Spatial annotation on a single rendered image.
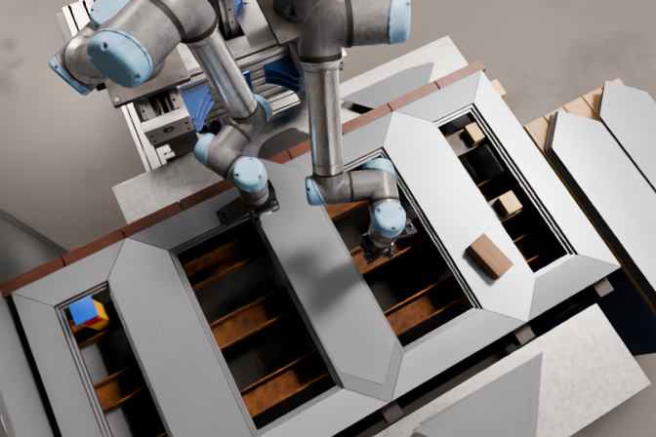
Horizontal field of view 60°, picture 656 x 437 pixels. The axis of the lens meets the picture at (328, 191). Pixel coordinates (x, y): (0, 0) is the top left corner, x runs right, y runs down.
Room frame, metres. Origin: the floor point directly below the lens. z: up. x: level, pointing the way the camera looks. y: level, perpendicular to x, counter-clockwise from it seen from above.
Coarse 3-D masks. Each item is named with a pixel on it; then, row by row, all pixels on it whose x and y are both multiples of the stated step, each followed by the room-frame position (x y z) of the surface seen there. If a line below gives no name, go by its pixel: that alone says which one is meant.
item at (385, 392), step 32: (480, 128) 0.87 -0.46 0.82; (512, 160) 0.75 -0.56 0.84; (448, 256) 0.43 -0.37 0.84; (96, 288) 0.23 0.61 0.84; (288, 288) 0.29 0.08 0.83; (64, 320) 0.14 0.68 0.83; (320, 352) 0.12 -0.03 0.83; (352, 384) 0.05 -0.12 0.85; (96, 416) -0.09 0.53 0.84; (160, 416) -0.08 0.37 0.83; (288, 416) -0.04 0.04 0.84
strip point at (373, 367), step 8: (384, 344) 0.16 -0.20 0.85; (392, 344) 0.16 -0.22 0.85; (376, 352) 0.14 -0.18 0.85; (384, 352) 0.14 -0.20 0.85; (360, 360) 0.11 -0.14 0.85; (368, 360) 0.12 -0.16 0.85; (376, 360) 0.12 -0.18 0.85; (384, 360) 0.12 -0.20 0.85; (344, 368) 0.09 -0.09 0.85; (352, 368) 0.09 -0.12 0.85; (360, 368) 0.09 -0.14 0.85; (368, 368) 0.10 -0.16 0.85; (376, 368) 0.10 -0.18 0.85; (384, 368) 0.10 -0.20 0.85; (360, 376) 0.07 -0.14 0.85; (368, 376) 0.08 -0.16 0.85; (376, 376) 0.08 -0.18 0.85; (384, 376) 0.08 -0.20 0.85; (384, 384) 0.06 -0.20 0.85
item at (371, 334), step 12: (360, 324) 0.21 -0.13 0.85; (372, 324) 0.21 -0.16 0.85; (384, 324) 0.22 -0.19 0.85; (348, 336) 0.17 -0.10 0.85; (360, 336) 0.18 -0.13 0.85; (372, 336) 0.18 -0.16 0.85; (384, 336) 0.18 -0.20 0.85; (336, 348) 0.14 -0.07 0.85; (348, 348) 0.14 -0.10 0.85; (360, 348) 0.14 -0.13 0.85; (372, 348) 0.15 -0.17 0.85; (336, 360) 0.11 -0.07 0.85; (348, 360) 0.11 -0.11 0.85
